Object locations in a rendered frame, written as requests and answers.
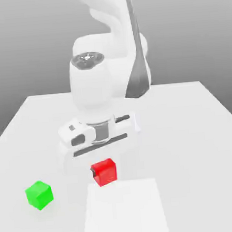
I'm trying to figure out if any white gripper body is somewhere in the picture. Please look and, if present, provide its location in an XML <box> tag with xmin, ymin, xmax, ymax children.
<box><xmin>61</xmin><ymin>131</ymin><xmax>141</xmax><ymax>174</ymax></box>

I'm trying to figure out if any small green cube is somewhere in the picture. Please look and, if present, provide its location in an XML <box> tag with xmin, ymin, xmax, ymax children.
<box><xmin>24</xmin><ymin>179</ymin><xmax>55</xmax><ymax>212</ymax></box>

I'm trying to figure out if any small red cube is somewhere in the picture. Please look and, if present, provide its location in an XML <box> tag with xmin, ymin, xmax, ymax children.
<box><xmin>89</xmin><ymin>157</ymin><xmax>118</xmax><ymax>188</ymax></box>

